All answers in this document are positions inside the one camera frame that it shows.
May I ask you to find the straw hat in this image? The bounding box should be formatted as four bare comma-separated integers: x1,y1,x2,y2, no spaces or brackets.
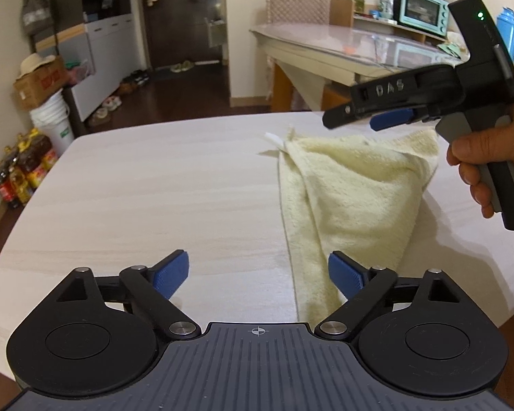
17,52,56,78

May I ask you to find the white plastic bucket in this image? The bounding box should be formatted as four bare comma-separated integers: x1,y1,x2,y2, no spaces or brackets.
30,90,75,155

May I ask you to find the green tissue pack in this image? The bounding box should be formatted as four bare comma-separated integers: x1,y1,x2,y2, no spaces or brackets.
437,32,469,58

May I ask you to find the pale yellow towel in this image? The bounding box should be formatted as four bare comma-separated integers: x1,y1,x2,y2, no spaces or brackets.
257,125,440,324

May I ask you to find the yellow cooking oil bottle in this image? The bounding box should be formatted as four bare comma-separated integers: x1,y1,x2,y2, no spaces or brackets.
9,165,33,204

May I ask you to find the teal toaster oven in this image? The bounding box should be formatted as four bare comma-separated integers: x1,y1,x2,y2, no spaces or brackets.
396,0,449,37

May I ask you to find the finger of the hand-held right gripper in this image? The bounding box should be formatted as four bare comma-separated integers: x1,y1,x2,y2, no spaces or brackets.
322,102,371,129
369,109,416,132

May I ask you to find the metal bin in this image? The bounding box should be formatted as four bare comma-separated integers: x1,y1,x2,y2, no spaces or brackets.
206,17,229,49

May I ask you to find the cardboard box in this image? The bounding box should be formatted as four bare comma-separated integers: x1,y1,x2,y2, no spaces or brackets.
13,57,67,111

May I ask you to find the wooden desktop shelf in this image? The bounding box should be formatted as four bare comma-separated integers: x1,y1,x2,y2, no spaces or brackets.
329,0,450,43

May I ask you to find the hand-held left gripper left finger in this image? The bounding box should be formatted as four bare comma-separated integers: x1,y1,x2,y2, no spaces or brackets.
57,248,201,338

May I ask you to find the blue thermos flask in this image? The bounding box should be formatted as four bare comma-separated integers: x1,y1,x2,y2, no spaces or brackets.
496,7,514,61

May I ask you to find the grey and dark cabinet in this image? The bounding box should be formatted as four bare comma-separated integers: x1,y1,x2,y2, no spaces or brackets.
23,0,150,123

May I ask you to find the grey hanging bag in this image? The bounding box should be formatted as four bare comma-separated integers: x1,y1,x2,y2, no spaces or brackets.
21,0,54,35

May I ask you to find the dark wooden door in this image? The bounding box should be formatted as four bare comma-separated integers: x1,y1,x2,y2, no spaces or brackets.
139,0,221,71

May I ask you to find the glass-topped dining table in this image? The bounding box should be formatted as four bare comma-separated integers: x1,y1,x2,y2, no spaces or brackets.
249,23,514,114

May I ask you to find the person's right hand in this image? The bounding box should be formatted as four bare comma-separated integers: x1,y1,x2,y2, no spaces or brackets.
446,116,514,220

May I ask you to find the dark sauce bottle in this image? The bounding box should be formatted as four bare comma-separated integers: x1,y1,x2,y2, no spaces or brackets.
0,160,19,210

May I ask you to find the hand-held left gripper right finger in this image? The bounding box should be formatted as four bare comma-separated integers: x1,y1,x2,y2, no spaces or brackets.
315,250,460,343

